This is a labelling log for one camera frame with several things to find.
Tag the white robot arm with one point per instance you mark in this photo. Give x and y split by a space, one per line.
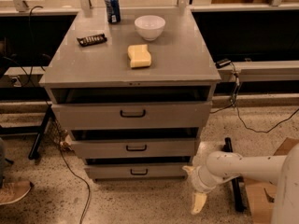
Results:
280 170

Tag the grey drawer cabinet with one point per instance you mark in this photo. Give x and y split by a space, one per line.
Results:
181 71

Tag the grey top drawer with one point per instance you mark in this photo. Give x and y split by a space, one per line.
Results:
132 116

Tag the black table leg left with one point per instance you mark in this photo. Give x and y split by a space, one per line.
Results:
38 130

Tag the grey bottom drawer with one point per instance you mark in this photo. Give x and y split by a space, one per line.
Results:
129 171

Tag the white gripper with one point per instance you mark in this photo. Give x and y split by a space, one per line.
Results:
197 178

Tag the tan shoe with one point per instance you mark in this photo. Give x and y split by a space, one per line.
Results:
14 191

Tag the blue soda can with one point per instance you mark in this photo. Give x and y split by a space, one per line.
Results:
113 11

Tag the black table leg right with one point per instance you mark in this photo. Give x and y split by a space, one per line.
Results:
239 206

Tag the grey middle drawer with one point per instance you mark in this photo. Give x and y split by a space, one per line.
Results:
135 148

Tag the black table leg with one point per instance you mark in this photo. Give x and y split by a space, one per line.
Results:
239 206
38 130

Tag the black power adapter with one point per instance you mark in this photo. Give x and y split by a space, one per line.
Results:
222 63

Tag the yellow sponge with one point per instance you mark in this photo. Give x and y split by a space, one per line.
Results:
139 56

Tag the cardboard box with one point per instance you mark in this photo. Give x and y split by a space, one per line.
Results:
270 204

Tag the dark snack bar wrapper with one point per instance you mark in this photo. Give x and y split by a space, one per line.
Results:
92 40

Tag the grey drawer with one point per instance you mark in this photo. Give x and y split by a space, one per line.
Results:
132 116
129 171
135 148

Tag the white bowl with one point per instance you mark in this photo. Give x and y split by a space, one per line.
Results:
149 27

